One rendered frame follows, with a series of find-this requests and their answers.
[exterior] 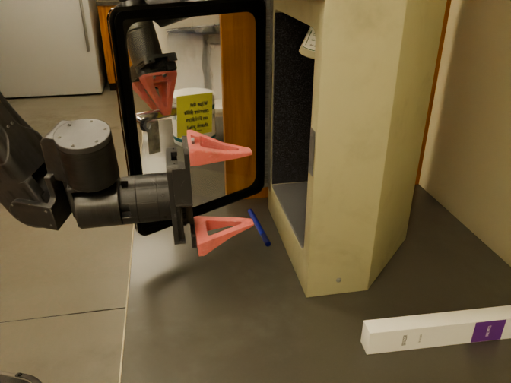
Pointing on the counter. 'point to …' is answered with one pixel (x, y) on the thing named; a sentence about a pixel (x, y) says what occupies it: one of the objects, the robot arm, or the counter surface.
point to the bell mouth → (309, 44)
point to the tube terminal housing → (361, 135)
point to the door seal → (131, 92)
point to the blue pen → (259, 228)
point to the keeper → (312, 151)
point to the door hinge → (268, 90)
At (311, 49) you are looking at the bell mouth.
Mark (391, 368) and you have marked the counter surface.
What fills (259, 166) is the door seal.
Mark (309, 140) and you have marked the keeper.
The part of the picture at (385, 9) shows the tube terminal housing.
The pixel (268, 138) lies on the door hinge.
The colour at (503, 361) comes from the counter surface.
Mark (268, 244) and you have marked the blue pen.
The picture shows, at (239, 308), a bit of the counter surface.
